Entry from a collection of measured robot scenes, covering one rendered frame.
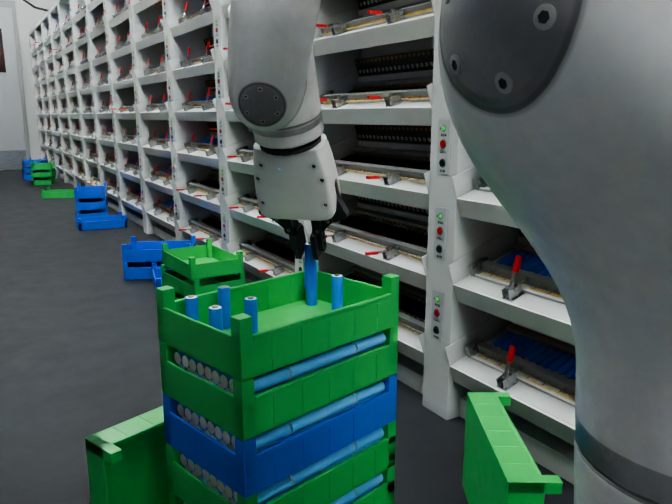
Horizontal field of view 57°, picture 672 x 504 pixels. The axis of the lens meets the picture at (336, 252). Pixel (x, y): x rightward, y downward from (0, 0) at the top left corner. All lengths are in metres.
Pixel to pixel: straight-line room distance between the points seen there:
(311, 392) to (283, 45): 0.47
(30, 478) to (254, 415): 0.75
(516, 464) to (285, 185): 0.56
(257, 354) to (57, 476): 0.76
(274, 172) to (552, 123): 0.59
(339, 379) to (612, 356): 0.67
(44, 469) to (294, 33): 1.12
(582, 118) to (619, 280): 0.07
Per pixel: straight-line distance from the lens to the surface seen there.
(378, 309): 0.92
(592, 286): 0.25
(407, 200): 1.56
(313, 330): 0.84
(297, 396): 0.85
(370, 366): 0.94
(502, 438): 1.09
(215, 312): 0.84
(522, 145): 0.21
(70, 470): 1.47
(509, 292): 1.32
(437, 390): 1.57
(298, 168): 0.74
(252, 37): 0.60
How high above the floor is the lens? 0.72
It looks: 12 degrees down
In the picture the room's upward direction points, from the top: straight up
